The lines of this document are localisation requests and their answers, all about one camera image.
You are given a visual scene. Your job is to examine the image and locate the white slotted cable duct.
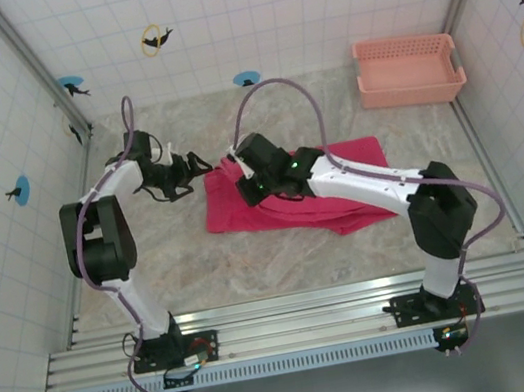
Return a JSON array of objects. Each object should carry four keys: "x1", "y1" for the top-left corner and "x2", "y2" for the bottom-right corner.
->
[{"x1": 69, "y1": 327, "x2": 440, "y2": 392}]

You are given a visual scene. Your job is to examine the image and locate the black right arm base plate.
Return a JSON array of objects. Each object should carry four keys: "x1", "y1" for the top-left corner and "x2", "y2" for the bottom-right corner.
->
[{"x1": 379, "y1": 279, "x2": 487, "y2": 335}]

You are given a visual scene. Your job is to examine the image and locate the blue circle fish wall sticker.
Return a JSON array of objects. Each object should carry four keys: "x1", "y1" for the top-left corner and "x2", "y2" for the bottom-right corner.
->
[
  {"x1": 2, "y1": 174, "x2": 35, "y2": 209},
  {"x1": 56, "y1": 72, "x2": 92, "y2": 102},
  {"x1": 231, "y1": 69, "x2": 262, "y2": 90}
]

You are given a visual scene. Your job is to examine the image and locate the aluminium mounting rail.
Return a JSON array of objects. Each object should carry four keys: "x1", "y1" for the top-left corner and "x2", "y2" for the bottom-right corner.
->
[{"x1": 37, "y1": 250, "x2": 524, "y2": 392}]

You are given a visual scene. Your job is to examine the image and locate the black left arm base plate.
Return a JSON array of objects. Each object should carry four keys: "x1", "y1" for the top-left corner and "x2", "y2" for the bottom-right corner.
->
[{"x1": 129, "y1": 326, "x2": 225, "y2": 380}]

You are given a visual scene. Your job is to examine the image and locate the pink long pants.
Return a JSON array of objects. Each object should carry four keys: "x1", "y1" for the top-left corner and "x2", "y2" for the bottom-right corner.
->
[{"x1": 194, "y1": 132, "x2": 399, "y2": 260}]

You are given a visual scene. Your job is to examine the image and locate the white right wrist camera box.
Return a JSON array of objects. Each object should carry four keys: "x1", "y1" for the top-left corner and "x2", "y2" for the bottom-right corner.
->
[{"x1": 226, "y1": 141, "x2": 257, "y2": 183}]

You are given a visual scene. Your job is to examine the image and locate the small circuit board green LED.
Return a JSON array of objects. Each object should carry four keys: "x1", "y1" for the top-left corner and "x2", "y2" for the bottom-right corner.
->
[
  {"x1": 435, "y1": 321, "x2": 470, "y2": 347},
  {"x1": 181, "y1": 350, "x2": 208, "y2": 373}
]

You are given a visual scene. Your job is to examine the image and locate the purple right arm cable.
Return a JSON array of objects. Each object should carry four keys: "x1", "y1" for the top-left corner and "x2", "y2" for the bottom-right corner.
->
[{"x1": 223, "y1": 41, "x2": 524, "y2": 387}]

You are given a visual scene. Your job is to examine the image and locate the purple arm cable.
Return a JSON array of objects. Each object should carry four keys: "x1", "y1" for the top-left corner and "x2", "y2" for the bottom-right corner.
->
[
  {"x1": 223, "y1": 41, "x2": 524, "y2": 387},
  {"x1": 51, "y1": 94, "x2": 186, "y2": 392}
]

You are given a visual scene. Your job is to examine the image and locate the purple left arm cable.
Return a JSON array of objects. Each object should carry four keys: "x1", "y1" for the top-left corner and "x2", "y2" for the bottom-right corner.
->
[{"x1": 51, "y1": 94, "x2": 186, "y2": 392}]

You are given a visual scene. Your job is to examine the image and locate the pink perforated plastic basket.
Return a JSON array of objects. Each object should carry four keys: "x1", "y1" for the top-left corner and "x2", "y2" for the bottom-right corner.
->
[{"x1": 349, "y1": 23, "x2": 471, "y2": 118}]

